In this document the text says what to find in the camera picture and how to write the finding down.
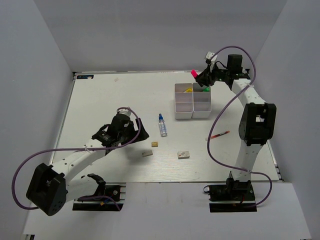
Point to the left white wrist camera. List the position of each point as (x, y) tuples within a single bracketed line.
[(124, 111)]

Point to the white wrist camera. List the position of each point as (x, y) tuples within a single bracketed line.
[(124, 111), (210, 59)]

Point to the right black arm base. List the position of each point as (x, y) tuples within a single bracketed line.
[(235, 201)]

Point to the pink capped black highlighter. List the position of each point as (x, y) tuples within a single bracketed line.
[(194, 73)]

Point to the white boxed eraser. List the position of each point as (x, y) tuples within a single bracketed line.
[(183, 154)]

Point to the small yellow eraser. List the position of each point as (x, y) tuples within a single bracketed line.
[(154, 144)]

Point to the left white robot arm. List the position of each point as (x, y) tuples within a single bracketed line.
[(54, 185)]

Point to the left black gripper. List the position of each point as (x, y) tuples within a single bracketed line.
[(137, 135)]

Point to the blue capped spray bottle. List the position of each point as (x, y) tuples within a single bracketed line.
[(162, 126)]

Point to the left white divided container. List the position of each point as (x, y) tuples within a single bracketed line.
[(183, 102)]

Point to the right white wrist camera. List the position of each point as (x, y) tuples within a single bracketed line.
[(210, 59)]

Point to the red clear pen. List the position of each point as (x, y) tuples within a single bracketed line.
[(217, 135)]

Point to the grey white eraser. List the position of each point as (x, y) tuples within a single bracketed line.
[(147, 153)]

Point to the yellow capped white marker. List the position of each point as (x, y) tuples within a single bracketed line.
[(188, 90)]

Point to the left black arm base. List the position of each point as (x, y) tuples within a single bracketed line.
[(92, 193)]

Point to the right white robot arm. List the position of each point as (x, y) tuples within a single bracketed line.
[(257, 122)]

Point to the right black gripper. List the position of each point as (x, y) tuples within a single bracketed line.
[(207, 77)]

